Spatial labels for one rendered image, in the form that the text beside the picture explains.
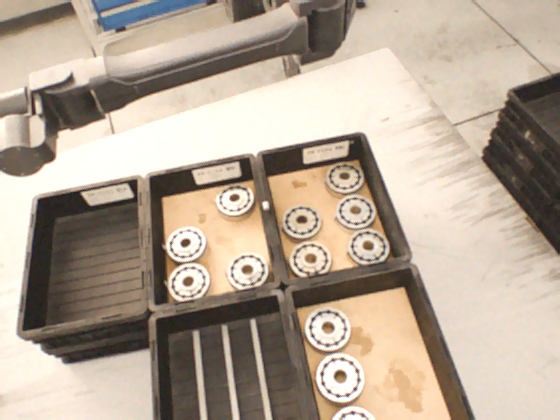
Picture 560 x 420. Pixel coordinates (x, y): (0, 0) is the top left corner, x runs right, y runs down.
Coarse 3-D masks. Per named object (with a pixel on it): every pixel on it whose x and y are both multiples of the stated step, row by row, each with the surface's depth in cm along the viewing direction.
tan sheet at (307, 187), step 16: (288, 176) 133; (304, 176) 133; (320, 176) 132; (272, 192) 130; (288, 192) 130; (304, 192) 130; (320, 192) 129; (368, 192) 128; (288, 208) 127; (320, 208) 126; (336, 224) 123; (288, 240) 122; (320, 240) 121; (336, 240) 121; (288, 256) 119; (336, 256) 118; (288, 272) 117
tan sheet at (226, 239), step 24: (192, 192) 133; (216, 192) 132; (168, 216) 129; (192, 216) 128; (216, 216) 128; (216, 240) 124; (240, 240) 123; (264, 240) 123; (168, 264) 121; (216, 264) 120; (216, 288) 116
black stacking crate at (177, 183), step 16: (240, 160) 126; (160, 176) 125; (176, 176) 126; (192, 176) 128; (240, 176) 131; (160, 192) 131; (176, 192) 132; (160, 208) 131; (160, 224) 127; (160, 240) 123; (160, 256) 119; (160, 272) 116; (272, 272) 118; (160, 288) 113; (160, 304) 110; (176, 304) 105
